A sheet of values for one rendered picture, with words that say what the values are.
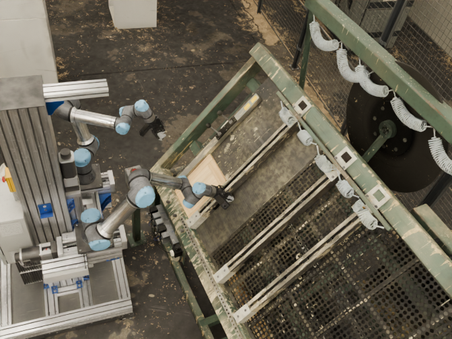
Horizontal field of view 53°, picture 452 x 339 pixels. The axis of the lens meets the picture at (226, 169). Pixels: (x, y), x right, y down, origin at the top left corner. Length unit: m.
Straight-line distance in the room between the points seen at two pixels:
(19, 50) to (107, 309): 2.75
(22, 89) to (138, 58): 3.81
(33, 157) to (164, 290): 1.84
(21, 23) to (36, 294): 2.55
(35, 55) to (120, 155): 1.31
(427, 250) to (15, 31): 4.07
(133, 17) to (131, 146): 2.32
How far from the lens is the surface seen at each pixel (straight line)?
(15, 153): 2.57
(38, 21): 4.88
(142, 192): 2.51
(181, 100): 5.52
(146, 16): 6.70
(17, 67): 5.18
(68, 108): 2.89
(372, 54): 2.79
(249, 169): 2.94
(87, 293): 3.73
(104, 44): 6.41
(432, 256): 2.35
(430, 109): 2.56
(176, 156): 3.51
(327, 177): 2.64
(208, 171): 3.21
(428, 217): 2.56
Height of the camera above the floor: 3.55
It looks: 48 degrees down
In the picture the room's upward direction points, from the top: 11 degrees clockwise
